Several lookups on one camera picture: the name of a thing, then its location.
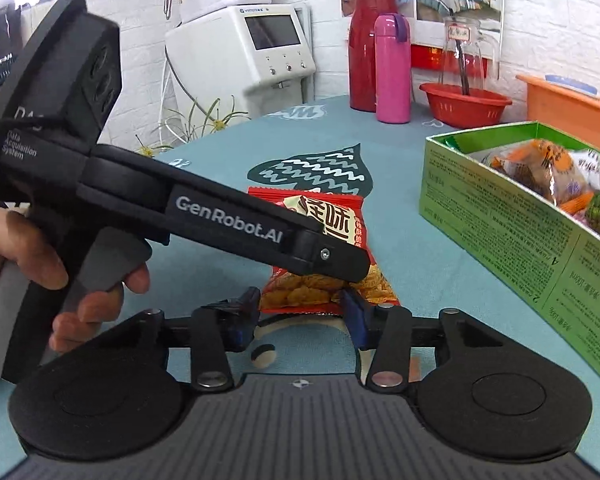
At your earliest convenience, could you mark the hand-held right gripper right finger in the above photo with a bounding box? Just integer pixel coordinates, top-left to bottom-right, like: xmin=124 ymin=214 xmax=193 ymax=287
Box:
xmin=341 ymin=290 xmax=508 ymax=394

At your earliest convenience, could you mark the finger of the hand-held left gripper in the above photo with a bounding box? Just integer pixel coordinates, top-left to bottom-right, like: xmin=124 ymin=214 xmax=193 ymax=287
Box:
xmin=166 ymin=179 xmax=371 ymax=284

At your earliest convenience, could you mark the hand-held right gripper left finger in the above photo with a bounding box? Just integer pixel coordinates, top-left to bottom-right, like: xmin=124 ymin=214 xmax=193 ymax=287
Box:
xmin=100 ymin=286 xmax=262 ymax=394

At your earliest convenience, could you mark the red snack packet cream label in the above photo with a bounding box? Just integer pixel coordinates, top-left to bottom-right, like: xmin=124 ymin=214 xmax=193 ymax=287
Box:
xmin=247 ymin=186 xmax=401 ymax=317

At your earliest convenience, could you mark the green cardboard box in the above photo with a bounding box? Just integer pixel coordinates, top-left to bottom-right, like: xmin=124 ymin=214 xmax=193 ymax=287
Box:
xmin=419 ymin=121 xmax=600 ymax=386

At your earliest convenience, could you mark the orange snack packet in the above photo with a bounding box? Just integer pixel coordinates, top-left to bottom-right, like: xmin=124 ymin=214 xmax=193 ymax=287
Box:
xmin=482 ymin=139 xmax=600 ymax=207

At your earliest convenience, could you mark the person's left hand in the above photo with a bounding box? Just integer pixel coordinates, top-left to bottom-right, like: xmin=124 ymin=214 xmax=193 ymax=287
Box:
xmin=0 ymin=206 xmax=152 ymax=356

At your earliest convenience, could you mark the teal printed tablecloth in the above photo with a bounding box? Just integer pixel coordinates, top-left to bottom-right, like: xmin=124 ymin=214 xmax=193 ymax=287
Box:
xmin=0 ymin=94 xmax=600 ymax=480

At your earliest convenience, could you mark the spider plant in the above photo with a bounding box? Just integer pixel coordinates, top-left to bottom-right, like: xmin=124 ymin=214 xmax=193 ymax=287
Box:
xmin=135 ymin=95 xmax=251 ymax=156

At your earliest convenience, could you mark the white appliance with screen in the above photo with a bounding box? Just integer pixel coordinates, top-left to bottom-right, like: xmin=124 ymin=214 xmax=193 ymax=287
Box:
xmin=165 ymin=4 xmax=316 ymax=121

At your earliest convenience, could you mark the pink bottle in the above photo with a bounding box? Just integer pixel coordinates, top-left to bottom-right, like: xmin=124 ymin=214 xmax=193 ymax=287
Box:
xmin=374 ymin=14 xmax=412 ymax=124

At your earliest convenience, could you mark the red plastic basket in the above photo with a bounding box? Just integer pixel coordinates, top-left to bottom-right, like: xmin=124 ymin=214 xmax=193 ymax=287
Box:
xmin=420 ymin=82 xmax=513 ymax=128

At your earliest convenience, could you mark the red thermos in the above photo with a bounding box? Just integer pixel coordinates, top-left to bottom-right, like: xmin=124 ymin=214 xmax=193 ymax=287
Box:
xmin=348 ymin=0 xmax=398 ymax=112

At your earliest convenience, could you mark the red container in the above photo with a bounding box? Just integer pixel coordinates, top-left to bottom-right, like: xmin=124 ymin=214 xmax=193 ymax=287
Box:
xmin=410 ymin=44 xmax=501 ymax=73

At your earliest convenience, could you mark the glass pitcher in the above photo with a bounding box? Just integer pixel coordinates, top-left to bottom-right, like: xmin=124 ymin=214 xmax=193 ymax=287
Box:
xmin=439 ymin=16 xmax=501 ymax=96

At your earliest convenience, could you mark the orange plastic basin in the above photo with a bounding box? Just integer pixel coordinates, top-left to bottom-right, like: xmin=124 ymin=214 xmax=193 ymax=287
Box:
xmin=516 ymin=74 xmax=600 ymax=133

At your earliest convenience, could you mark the blue plate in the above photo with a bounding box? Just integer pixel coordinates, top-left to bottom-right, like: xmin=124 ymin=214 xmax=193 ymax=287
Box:
xmin=545 ymin=74 xmax=598 ymax=93

